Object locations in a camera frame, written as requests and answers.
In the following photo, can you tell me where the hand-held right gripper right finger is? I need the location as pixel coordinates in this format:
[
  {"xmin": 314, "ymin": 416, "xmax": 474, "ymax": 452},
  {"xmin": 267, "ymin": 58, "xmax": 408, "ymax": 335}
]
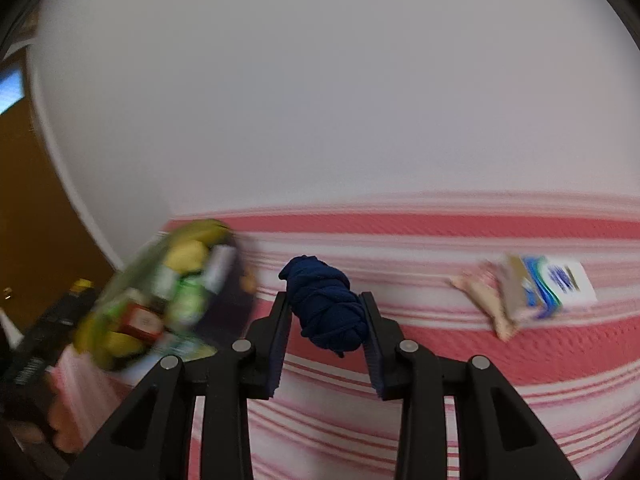
[{"xmin": 359, "ymin": 291, "xmax": 583, "ymax": 480}]

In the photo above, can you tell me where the red striped cloth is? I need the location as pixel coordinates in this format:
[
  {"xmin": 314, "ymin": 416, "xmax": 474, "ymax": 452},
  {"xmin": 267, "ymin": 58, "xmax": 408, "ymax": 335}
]
[{"xmin": 50, "ymin": 192, "xmax": 640, "ymax": 480}]

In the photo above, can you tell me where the navy blue cloth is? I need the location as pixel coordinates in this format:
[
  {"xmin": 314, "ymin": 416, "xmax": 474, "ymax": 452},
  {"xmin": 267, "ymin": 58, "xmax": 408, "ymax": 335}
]
[{"xmin": 278, "ymin": 255, "xmax": 370, "ymax": 358}]

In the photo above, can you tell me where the person's left hand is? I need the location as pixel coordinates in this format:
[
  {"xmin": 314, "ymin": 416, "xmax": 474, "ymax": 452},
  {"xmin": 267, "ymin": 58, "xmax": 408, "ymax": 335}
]
[{"xmin": 47, "ymin": 400, "xmax": 88, "ymax": 453}]

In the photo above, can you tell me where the brown wooden door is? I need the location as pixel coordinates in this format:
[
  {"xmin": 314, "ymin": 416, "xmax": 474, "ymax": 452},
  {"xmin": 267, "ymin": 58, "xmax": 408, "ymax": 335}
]
[{"xmin": 0, "ymin": 95, "xmax": 123, "ymax": 321}]

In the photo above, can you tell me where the large green tissue packet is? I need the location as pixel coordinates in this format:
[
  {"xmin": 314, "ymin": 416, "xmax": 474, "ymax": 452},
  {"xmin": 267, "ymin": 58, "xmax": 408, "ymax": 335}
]
[{"xmin": 170, "ymin": 277, "xmax": 212, "ymax": 327}]

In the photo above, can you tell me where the blue and white tissue packet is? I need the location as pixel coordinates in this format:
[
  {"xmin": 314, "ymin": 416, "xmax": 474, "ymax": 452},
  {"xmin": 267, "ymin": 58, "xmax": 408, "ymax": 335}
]
[{"xmin": 502, "ymin": 254, "xmax": 598, "ymax": 323}]

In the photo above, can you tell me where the round metal basin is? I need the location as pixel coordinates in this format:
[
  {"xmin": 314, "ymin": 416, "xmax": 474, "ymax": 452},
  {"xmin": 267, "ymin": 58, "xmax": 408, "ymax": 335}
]
[{"xmin": 75, "ymin": 217, "xmax": 258, "ymax": 373}]

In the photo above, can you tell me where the red snack packet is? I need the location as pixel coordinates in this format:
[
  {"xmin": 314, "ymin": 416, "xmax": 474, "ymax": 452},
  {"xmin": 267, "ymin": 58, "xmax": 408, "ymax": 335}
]
[{"xmin": 122, "ymin": 302, "xmax": 164, "ymax": 339}]

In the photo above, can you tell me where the pink beige snack packet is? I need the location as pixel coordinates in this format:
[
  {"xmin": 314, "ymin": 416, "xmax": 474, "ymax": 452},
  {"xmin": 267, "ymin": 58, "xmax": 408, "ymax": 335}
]
[{"xmin": 450, "ymin": 260, "xmax": 521, "ymax": 342}]

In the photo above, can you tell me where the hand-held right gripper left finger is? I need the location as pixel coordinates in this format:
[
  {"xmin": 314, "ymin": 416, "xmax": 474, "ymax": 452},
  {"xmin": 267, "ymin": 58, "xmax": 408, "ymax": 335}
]
[{"xmin": 65, "ymin": 290, "xmax": 293, "ymax": 480}]

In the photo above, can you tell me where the transom window above door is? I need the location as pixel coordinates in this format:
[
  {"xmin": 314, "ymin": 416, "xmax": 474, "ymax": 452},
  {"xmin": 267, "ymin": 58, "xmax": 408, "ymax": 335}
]
[{"xmin": 0, "ymin": 67, "xmax": 26, "ymax": 113}]

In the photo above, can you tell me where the yellow snack packet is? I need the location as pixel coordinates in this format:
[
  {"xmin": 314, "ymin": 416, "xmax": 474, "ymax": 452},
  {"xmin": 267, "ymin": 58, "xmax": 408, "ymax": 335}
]
[{"xmin": 77, "ymin": 317, "xmax": 147, "ymax": 369}]

